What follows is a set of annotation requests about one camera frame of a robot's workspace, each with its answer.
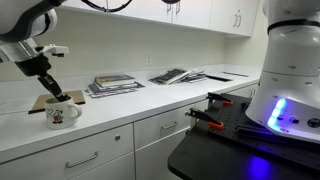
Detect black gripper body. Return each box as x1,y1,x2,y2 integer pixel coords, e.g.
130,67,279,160
16,54,51,76

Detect white cartoon ceramic mug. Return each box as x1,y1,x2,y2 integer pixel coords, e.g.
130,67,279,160
45,96,82,130

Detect black orange pen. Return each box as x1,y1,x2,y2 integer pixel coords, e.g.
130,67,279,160
60,95,71,102

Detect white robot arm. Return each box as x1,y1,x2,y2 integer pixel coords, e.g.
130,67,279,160
0,0,320,143

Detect thin flat strip on counter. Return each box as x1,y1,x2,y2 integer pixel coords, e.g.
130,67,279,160
222,71,249,77

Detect brown cardboard notebook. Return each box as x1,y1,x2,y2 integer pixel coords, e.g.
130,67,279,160
29,90,85,114

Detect stack of books and magazines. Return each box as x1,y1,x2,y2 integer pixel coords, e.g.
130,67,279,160
88,74,142,98

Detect left white drawer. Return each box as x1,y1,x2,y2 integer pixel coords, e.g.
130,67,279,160
0,124,135,180

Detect white drawer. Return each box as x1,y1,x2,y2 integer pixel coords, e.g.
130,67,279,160
227,84,258,98
0,124,135,180
134,105,192,149

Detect middle white drawer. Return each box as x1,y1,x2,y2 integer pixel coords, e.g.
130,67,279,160
134,105,192,149

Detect spread pile of magazines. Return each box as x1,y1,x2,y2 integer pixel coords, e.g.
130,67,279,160
151,69,206,85

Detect near black orange clamp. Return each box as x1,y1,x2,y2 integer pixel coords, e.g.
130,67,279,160
186,108,224,130

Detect black orange clamp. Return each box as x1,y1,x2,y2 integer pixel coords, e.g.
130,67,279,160
186,108,224,130
207,92,233,106

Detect black flat tray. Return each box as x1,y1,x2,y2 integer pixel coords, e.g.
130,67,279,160
206,75,232,82

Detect far black orange clamp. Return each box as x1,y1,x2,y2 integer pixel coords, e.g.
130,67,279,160
207,92,233,106

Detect black robot cart table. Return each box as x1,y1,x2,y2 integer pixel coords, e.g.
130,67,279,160
167,118,320,180

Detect black perforated mounting board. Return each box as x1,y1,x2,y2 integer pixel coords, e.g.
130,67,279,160
205,94,320,171

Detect right white drawer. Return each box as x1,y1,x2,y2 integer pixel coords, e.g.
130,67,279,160
227,84,258,98

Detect white upper cabinets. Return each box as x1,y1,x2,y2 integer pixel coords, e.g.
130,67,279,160
59,0,260,37

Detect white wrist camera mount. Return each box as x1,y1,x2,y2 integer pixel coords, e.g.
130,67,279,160
35,44,69,57

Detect white wall outlet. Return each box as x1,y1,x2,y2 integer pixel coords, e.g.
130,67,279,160
145,54,153,66

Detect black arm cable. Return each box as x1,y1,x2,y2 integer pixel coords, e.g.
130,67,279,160
80,0,134,14

